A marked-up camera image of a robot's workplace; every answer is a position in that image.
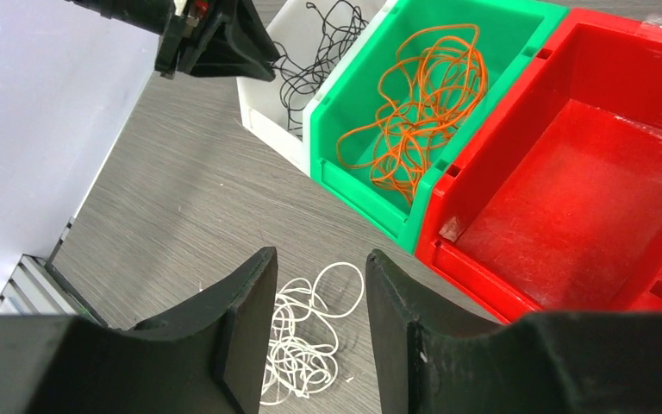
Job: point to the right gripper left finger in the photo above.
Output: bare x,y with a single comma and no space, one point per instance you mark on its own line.
204,355

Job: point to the green plastic bin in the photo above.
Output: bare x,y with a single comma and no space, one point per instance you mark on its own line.
413,97

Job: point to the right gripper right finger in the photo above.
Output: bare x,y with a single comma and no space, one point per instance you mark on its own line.
433,356

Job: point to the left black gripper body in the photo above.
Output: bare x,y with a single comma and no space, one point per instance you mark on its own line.
172,21

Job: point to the white plastic bin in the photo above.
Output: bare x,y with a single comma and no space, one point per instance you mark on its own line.
317,41

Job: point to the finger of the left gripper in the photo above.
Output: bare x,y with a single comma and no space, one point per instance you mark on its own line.
231,41

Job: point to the aluminium frame rail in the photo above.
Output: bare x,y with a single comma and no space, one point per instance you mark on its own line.
38,287

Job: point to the red plastic bin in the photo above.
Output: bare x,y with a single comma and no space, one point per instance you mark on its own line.
556,202

